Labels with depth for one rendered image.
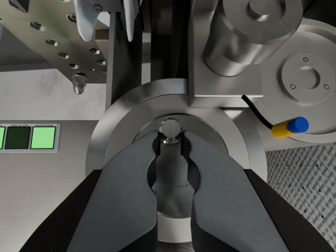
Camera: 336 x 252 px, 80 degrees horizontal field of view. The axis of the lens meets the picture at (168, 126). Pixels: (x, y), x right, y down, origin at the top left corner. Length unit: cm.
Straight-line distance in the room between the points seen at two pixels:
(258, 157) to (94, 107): 238
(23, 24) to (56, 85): 242
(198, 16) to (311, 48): 12
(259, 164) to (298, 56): 11
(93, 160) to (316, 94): 20
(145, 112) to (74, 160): 39
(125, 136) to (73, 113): 244
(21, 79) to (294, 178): 307
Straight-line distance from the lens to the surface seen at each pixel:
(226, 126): 17
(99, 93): 253
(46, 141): 57
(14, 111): 308
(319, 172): 31
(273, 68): 22
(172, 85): 18
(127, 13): 19
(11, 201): 61
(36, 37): 45
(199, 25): 17
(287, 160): 36
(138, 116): 17
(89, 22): 22
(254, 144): 18
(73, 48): 45
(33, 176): 58
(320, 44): 25
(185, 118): 15
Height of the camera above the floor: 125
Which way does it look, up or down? 11 degrees down
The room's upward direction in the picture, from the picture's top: 180 degrees clockwise
